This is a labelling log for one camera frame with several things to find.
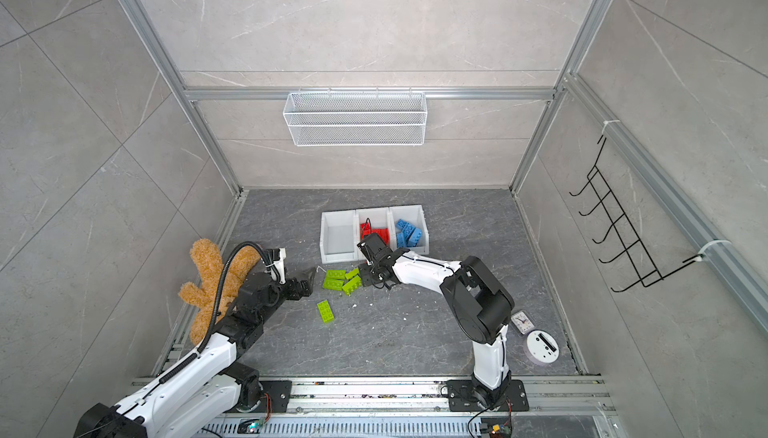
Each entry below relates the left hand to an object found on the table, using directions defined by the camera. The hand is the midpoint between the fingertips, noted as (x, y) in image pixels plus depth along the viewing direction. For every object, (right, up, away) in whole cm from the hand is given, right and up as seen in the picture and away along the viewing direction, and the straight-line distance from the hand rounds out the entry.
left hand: (300, 262), depth 83 cm
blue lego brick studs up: (+31, +9, +19) cm, 38 cm away
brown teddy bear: (-27, -2, +2) cm, 28 cm away
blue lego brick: (+30, +5, +17) cm, 35 cm away
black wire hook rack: (+80, +6, -19) cm, 82 cm away
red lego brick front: (+24, +7, +18) cm, 30 cm away
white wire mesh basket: (+14, +46, +17) cm, 52 cm away
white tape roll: (+67, -22, -5) cm, 71 cm away
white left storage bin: (+7, +5, +21) cm, 23 cm away
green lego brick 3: (+14, -5, +10) cm, 18 cm away
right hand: (+19, -5, +11) cm, 22 cm away
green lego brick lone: (+7, -15, +3) cm, 17 cm away
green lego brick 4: (+14, -8, +8) cm, 18 cm away
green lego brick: (+8, -6, +12) cm, 15 cm away
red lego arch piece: (+17, +10, +22) cm, 29 cm away
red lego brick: (+17, +8, +20) cm, 28 cm away
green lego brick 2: (+7, -9, +9) cm, 15 cm away
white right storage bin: (+36, +4, +18) cm, 40 cm away
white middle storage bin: (+22, +12, +23) cm, 34 cm away
